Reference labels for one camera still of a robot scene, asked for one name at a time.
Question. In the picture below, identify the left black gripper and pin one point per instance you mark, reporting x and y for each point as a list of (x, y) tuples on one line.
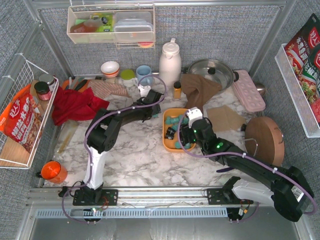
[(155, 109)]

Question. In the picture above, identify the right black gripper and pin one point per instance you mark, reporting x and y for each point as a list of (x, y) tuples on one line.
[(182, 133)]

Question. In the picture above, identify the brown cork mat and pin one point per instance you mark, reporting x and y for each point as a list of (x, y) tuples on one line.
[(224, 119)]

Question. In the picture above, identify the orange plastic storage basket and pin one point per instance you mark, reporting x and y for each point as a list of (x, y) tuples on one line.
[(170, 144)]

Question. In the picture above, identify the teal capsule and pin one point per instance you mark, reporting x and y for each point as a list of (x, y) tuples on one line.
[(171, 120)]

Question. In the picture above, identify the black coffee capsule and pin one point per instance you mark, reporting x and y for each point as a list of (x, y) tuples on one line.
[(171, 130), (169, 136)]

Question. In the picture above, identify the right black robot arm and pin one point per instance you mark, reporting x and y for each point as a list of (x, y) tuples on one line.
[(291, 193)]

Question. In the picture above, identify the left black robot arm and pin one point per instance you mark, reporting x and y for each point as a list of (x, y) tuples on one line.
[(103, 131)]

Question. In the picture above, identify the orange spice bottle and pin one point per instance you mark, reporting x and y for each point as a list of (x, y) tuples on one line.
[(177, 90)]

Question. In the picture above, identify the blue mug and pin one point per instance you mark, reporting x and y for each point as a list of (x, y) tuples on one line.
[(143, 74)]

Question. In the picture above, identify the green lidded white cup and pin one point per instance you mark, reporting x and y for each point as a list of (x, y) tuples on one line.
[(128, 78)]

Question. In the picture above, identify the white thermos jug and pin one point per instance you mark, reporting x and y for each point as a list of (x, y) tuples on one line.
[(170, 63)]

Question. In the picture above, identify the brown towel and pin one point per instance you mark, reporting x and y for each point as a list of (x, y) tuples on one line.
[(198, 90)]

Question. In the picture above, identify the white orange striped bowl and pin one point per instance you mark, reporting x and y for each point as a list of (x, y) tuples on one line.
[(110, 69)]

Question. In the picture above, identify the striped beige cloth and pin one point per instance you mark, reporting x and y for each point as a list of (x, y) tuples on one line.
[(103, 89)]

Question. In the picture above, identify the pink egg tray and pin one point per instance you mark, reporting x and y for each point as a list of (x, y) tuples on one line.
[(247, 93)]

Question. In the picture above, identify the steel pot with lid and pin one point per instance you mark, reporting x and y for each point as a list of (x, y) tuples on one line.
[(215, 71)]

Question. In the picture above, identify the round wooden board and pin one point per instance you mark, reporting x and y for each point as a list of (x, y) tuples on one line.
[(264, 140)]

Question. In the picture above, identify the clear plastic food containers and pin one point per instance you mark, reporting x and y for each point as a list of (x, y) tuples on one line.
[(133, 26)]

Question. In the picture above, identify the red cloth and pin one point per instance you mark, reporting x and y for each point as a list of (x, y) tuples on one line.
[(77, 106)]

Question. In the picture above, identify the green drink bottle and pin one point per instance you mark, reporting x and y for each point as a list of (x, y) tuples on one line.
[(107, 22)]

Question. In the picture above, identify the silver lidded jar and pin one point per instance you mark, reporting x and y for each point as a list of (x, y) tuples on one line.
[(49, 79)]

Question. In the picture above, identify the dark lidded jar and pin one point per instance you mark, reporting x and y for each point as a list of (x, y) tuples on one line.
[(43, 91)]

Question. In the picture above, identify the orange cup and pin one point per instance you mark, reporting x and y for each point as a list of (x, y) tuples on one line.
[(54, 172)]

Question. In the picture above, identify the red seasoning bags right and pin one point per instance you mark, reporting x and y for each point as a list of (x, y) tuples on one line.
[(303, 53)]

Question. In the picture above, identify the red seasoning bag left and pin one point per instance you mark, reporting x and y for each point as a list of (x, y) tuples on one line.
[(20, 121)]

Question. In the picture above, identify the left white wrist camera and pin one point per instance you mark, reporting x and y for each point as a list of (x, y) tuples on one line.
[(144, 90)]

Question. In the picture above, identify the purple spatula handle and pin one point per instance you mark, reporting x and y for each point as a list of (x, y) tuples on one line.
[(224, 170)]

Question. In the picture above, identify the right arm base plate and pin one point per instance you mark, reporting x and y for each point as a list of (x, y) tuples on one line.
[(221, 196)]

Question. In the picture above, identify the cream wall storage rack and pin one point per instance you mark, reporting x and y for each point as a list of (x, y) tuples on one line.
[(81, 29)]

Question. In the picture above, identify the white wire basket right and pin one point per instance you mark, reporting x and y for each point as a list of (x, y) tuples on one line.
[(301, 105)]

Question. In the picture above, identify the white wire basket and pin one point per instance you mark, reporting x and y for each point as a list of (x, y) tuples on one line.
[(12, 154), (301, 105)]

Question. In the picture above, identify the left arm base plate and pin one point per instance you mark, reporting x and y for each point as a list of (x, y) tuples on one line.
[(96, 197)]

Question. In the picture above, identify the white wire basket left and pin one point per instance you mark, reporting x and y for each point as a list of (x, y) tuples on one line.
[(12, 154)]

